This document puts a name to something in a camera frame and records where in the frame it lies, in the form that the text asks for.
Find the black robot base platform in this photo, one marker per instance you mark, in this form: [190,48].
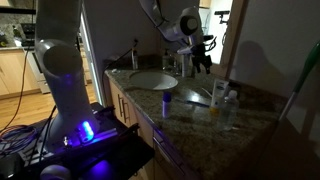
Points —
[110,156]

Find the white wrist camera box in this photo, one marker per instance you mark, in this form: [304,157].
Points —
[184,50]

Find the wooden kitchen cabinet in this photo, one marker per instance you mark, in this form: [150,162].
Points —
[13,73]

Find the black round device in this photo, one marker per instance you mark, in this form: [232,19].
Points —
[10,166]

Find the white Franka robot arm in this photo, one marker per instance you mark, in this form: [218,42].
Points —
[66,93]

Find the soap dispenser black pump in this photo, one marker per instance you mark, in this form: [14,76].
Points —
[166,61]

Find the white can purple cap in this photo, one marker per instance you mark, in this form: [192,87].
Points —
[166,108]

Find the soap dispenser bottle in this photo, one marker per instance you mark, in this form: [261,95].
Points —
[134,60]

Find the white green contact lens case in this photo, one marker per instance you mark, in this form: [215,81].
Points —
[115,71]

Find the wooden vanity cabinet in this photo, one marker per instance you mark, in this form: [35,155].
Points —
[132,115]

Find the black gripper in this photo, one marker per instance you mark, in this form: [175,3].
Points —
[200,53]

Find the blue toothbrush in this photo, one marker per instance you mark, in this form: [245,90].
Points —
[193,103]

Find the grey round dome button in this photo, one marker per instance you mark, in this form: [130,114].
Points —
[55,173]

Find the chrome faucet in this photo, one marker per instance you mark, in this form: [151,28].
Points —
[175,68]

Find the white lotion tube yellow cap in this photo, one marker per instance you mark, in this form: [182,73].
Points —
[218,96]

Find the white door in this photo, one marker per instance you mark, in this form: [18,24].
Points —
[96,87]

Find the clear bottle white cap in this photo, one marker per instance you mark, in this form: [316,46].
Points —
[228,113]

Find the white oval sink basin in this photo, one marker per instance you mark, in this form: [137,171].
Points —
[153,80]

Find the black kitchen appliance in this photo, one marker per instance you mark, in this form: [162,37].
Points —
[28,31]

